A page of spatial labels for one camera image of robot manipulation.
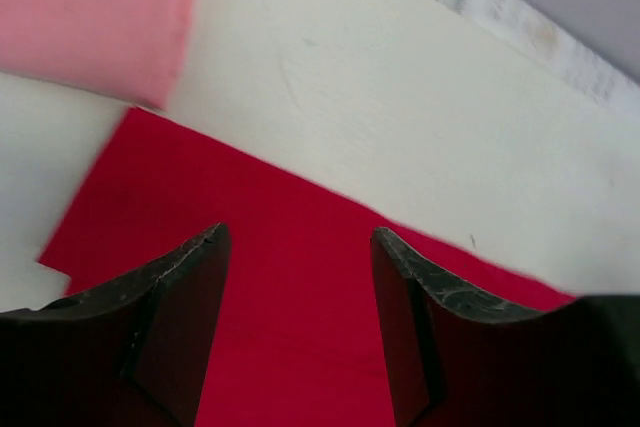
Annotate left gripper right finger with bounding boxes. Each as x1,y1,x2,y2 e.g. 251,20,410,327
371,228,639,426

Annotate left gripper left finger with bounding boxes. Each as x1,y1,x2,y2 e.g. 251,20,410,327
1,224,231,426

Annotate red t shirt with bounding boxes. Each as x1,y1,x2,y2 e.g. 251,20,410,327
37,106,579,427

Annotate folded pink t shirt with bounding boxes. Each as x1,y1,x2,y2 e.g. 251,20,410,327
1,0,194,109

